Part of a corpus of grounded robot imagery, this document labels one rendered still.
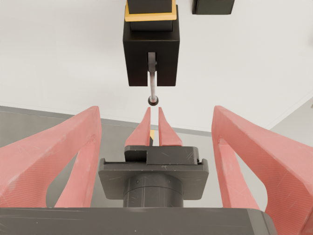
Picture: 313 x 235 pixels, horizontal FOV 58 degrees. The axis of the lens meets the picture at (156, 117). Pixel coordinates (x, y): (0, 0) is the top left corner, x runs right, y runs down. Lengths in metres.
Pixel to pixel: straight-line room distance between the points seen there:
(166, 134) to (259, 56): 0.16
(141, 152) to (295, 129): 1.52
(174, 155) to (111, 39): 0.16
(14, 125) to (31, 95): 0.96
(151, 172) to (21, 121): 1.18
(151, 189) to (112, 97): 0.21
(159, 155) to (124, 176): 0.04
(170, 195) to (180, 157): 0.04
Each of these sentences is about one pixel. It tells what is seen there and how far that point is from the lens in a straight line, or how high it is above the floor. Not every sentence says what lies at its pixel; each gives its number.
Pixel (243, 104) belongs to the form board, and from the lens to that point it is 0.46.
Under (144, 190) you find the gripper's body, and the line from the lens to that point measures 0.26.
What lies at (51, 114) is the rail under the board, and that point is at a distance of 0.50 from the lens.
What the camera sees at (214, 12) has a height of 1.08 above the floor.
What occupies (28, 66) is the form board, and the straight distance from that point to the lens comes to 0.40.
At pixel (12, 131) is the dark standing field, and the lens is 1.43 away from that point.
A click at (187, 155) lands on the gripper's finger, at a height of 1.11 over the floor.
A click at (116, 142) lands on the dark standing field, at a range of 1.40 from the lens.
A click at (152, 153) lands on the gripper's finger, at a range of 0.27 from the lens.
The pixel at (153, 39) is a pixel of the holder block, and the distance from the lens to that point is 0.21.
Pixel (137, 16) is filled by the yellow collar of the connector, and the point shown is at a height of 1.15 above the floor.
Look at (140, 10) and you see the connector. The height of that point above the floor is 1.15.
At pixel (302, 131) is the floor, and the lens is 1.78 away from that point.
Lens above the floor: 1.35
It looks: 75 degrees down
